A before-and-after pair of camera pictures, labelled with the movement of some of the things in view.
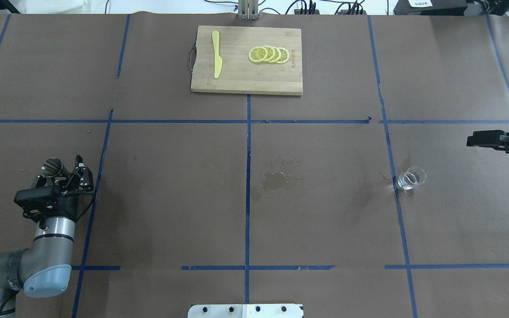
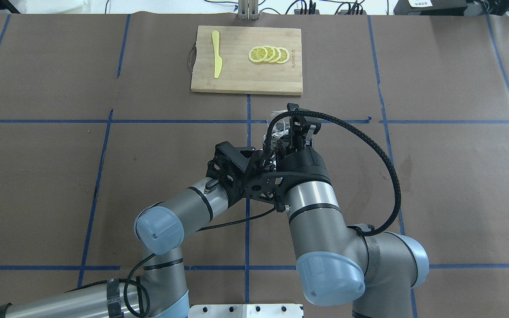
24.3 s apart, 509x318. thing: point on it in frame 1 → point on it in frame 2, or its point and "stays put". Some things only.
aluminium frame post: x=248 y=9 stays put
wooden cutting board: x=240 y=74 stays put
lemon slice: x=285 y=55 stays put
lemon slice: x=271 y=53 stays put
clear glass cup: x=413 y=177 → x=281 y=126
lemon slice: x=258 y=54 stays put
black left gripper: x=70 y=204 → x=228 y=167
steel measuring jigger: x=53 y=167 → x=275 y=143
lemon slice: x=277 y=54 stays put
